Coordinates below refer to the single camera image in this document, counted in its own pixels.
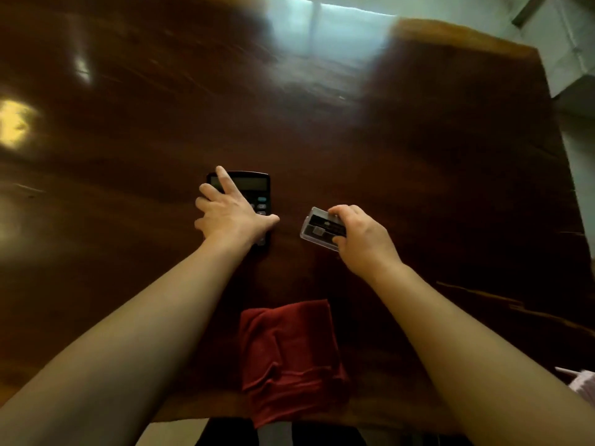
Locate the person's right hand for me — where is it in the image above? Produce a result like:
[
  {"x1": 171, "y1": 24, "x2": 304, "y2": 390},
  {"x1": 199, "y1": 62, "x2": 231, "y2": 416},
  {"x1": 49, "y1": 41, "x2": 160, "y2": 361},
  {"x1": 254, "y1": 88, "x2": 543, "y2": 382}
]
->
[{"x1": 328, "y1": 204, "x2": 404, "y2": 280}]

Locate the red folded cloth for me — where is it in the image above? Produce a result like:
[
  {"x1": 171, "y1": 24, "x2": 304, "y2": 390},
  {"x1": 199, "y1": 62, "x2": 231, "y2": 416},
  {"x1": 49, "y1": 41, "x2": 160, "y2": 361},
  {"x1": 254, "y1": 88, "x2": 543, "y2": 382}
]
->
[{"x1": 238, "y1": 299, "x2": 352, "y2": 431}]

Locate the person's left forearm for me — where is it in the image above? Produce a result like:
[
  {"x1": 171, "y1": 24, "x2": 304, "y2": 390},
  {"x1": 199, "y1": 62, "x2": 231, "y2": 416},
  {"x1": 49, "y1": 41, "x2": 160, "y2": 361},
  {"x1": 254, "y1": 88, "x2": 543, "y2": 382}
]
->
[{"x1": 0, "y1": 234, "x2": 261, "y2": 446}]

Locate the card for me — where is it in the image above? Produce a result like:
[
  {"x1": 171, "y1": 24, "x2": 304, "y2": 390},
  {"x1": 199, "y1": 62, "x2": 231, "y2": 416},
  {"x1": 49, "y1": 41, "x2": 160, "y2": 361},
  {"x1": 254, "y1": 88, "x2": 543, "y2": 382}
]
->
[{"x1": 299, "y1": 207, "x2": 347, "y2": 252}]

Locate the black calculator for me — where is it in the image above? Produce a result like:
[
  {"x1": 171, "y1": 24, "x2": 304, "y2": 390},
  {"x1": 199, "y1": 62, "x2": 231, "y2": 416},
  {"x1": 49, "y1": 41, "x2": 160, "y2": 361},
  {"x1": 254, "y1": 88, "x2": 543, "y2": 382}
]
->
[{"x1": 206, "y1": 171, "x2": 272, "y2": 249}]

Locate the person's left hand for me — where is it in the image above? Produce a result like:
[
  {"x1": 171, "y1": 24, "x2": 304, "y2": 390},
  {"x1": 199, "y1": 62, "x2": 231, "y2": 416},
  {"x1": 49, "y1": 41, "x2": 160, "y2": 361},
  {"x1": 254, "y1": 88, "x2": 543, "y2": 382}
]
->
[{"x1": 194, "y1": 165, "x2": 280, "y2": 247}]

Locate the person's right forearm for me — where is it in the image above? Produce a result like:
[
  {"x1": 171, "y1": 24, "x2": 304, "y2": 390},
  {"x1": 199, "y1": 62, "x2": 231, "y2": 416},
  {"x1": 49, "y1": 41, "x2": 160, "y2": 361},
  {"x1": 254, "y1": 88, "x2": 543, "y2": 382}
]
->
[{"x1": 367, "y1": 262, "x2": 595, "y2": 446}]

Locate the white cabinet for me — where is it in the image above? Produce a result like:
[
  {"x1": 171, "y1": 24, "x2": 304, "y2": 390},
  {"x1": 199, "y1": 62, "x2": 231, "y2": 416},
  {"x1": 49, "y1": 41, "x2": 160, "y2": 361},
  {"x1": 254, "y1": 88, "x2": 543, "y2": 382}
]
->
[{"x1": 511, "y1": 0, "x2": 595, "y2": 99}]

